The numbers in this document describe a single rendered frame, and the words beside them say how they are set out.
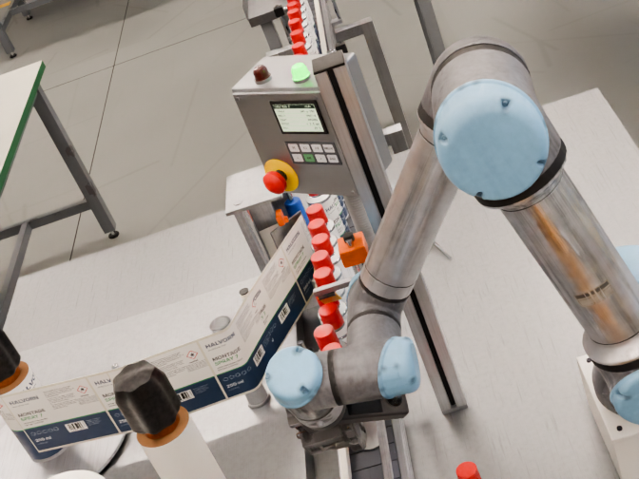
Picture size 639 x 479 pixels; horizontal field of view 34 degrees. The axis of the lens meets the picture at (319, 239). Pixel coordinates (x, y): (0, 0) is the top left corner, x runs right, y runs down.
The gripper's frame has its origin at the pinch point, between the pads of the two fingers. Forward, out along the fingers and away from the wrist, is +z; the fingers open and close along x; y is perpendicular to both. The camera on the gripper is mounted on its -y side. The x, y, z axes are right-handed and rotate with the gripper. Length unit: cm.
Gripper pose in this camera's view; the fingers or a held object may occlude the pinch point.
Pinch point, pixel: (363, 433)
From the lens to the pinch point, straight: 167.7
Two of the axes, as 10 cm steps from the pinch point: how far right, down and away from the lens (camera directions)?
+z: 2.5, 4.1, 8.8
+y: -9.4, 3.0, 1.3
